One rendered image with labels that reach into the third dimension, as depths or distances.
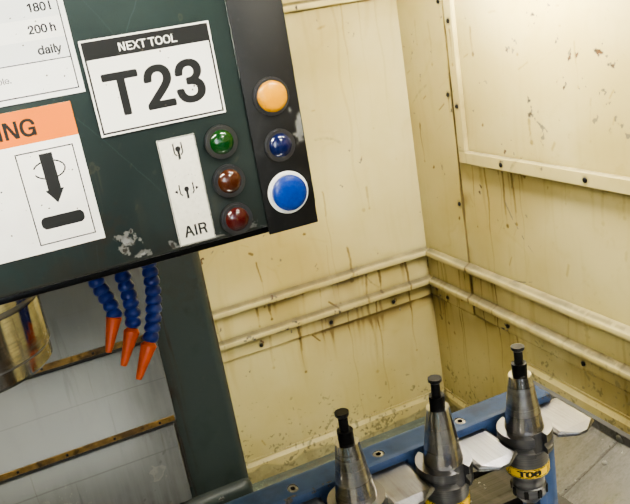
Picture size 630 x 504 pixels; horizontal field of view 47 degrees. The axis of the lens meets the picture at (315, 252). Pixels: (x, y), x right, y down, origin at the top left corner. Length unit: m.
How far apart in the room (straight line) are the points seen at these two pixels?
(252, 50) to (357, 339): 1.39
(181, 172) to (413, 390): 1.54
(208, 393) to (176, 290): 0.21
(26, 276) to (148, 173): 0.12
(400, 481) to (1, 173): 0.52
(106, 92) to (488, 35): 1.07
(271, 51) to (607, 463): 1.13
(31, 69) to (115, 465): 0.94
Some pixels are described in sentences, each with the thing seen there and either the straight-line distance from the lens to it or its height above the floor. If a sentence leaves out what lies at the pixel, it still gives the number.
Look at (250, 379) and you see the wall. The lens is 1.83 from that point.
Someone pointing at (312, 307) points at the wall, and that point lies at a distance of 1.82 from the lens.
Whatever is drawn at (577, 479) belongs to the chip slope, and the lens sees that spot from 1.53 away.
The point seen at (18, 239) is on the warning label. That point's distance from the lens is 0.58.
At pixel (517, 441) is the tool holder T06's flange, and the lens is 0.88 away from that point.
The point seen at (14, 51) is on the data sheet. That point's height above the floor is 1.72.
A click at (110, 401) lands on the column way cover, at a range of 1.33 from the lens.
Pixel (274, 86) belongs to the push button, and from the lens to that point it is 0.60.
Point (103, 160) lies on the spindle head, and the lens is 0.58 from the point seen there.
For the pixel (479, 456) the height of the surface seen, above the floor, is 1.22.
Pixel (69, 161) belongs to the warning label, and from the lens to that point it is 0.57.
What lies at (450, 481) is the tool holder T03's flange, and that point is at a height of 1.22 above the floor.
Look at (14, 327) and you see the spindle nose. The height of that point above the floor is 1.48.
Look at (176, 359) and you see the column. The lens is 1.37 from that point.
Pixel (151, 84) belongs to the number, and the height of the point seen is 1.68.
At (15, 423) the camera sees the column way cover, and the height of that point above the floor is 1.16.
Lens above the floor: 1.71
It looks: 17 degrees down
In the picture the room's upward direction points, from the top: 10 degrees counter-clockwise
